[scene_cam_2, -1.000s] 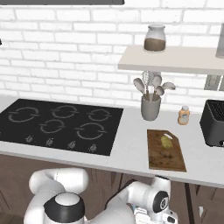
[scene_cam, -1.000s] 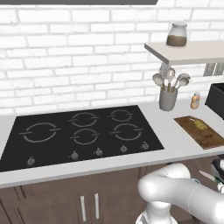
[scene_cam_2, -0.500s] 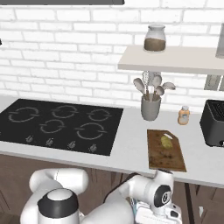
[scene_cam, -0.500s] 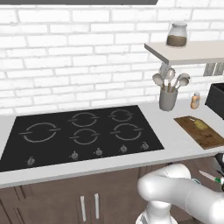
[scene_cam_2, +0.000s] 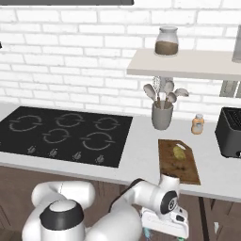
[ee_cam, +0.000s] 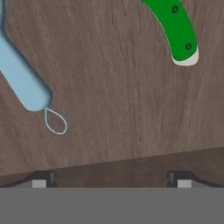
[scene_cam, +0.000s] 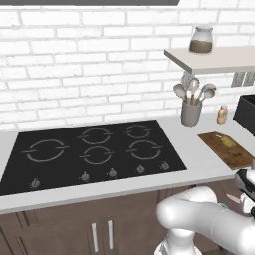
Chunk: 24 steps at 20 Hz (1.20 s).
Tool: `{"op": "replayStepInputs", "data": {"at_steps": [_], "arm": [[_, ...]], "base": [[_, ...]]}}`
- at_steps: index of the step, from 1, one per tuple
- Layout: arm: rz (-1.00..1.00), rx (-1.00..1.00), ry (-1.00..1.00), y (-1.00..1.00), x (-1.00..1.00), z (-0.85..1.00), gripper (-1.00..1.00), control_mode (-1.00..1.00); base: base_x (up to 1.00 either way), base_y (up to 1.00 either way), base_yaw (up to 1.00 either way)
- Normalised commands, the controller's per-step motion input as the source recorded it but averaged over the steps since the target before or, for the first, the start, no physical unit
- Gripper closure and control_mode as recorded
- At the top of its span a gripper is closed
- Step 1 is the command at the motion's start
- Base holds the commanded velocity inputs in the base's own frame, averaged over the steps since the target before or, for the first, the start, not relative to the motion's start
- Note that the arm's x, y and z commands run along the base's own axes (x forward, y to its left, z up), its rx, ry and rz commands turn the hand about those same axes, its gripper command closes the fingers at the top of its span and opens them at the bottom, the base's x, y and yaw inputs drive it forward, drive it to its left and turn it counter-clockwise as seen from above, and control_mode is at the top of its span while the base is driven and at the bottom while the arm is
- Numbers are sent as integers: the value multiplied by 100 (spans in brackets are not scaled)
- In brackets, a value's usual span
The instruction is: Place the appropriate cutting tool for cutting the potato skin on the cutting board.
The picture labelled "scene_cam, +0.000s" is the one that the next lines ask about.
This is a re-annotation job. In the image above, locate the grey wall socket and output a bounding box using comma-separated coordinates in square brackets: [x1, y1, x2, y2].
[243, 71, 255, 88]
[230, 71, 246, 89]

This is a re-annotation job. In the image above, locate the brown cupboard door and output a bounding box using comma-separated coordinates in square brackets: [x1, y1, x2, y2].
[23, 204, 104, 255]
[0, 211, 27, 255]
[101, 190, 164, 255]

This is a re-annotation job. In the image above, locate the brown wooden cutting board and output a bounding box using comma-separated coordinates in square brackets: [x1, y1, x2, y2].
[197, 130, 255, 171]

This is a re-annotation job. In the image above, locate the glass jar with brown contents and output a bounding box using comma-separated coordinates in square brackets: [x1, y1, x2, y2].
[188, 25, 214, 55]

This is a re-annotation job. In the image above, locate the grey slotted spatula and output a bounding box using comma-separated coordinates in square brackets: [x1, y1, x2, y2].
[180, 70, 193, 88]

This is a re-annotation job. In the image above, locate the white wall shelf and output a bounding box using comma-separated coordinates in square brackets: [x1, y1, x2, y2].
[163, 45, 255, 76]

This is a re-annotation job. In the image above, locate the orange bottle with white cap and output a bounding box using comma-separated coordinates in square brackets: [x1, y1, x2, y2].
[216, 104, 230, 126]

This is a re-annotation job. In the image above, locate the yellow-brown potato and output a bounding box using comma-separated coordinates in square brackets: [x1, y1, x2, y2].
[220, 135, 239, 149]

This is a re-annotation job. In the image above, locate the white cupboard handle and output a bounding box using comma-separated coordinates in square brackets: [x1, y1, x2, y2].
[106, 219, 115, 251]
[91, 222, 100, 254]

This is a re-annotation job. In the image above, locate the black hob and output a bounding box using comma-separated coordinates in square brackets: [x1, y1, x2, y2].
[0, 119, 188, 197]

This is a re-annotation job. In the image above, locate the grey skimmer spoon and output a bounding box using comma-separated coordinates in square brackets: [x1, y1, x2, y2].
[187, 77, 201, 105]

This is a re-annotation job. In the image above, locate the black countertop appliance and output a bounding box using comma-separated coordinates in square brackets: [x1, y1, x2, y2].
[232, 94, 255, 137]

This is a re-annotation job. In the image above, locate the grey round spoon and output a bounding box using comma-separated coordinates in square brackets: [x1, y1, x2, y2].
[172, 83, 188, 104]

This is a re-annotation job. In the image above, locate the grey extractor hood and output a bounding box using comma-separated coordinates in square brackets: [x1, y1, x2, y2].
[0, 0, 181, 7]

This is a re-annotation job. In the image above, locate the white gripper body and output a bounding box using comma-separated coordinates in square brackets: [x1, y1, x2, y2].
[240, 193, 255, 216]

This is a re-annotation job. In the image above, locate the grey utensil pot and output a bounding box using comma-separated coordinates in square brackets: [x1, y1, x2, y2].
[180, 99, 204, 128]

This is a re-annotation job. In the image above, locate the grey ladle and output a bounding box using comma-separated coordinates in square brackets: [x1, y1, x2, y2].
[196, 83, 218, 105]

